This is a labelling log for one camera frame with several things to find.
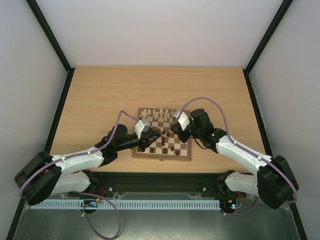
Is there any black frame post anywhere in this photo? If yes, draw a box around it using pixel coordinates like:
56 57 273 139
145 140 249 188
244 0 293 75
25 0 75 73

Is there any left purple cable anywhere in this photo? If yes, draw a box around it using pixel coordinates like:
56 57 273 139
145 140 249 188
18 110 123 239

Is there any left black frame post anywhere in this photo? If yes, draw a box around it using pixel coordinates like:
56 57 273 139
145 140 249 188
25 0 75 73

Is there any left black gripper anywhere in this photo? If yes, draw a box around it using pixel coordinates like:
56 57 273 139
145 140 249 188
116 129 161 152

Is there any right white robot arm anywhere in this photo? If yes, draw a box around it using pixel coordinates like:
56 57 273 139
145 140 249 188
170 108 299 209

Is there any right black frame post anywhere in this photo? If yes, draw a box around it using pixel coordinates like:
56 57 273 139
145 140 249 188
244 0 293 75

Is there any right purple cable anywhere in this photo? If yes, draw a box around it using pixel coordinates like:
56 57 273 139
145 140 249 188
179 97 300 216

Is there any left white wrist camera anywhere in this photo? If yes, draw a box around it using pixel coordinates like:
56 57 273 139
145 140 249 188
134 118 150 139

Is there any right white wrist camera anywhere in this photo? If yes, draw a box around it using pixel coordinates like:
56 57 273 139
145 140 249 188
170 110 190 133

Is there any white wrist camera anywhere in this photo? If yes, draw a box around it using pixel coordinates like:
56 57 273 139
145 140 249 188
170 110 190 133
134 118 150 139

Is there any black aluminium frame rail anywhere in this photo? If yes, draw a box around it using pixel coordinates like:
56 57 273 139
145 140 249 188
52 171 288 195

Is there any wooden chess board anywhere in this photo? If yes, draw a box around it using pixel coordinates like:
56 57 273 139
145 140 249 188
132 107 192 162

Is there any purple cable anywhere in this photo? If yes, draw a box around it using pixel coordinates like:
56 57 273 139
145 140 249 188
18 110 123 239
179 97 300 216

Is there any white slotted cable duct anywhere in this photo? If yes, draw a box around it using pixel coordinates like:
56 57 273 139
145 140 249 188
30 199 221 211

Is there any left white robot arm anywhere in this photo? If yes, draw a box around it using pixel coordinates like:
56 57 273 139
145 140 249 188
14 124 161 206

